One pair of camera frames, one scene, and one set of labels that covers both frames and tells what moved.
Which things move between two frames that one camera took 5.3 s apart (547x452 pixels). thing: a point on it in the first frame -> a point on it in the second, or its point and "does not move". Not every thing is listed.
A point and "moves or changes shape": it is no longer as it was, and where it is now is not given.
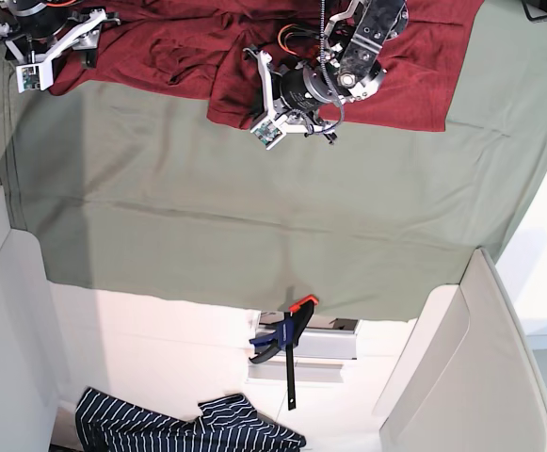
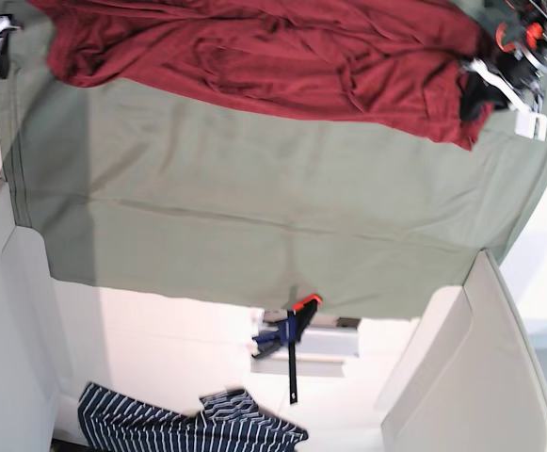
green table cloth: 149,195 does not move
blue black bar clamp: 286,335 does not move
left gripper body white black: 297,100 -> 510,82
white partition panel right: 468,378 does not move
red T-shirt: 200,50 moves or changes shape
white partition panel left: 13,379 does not move
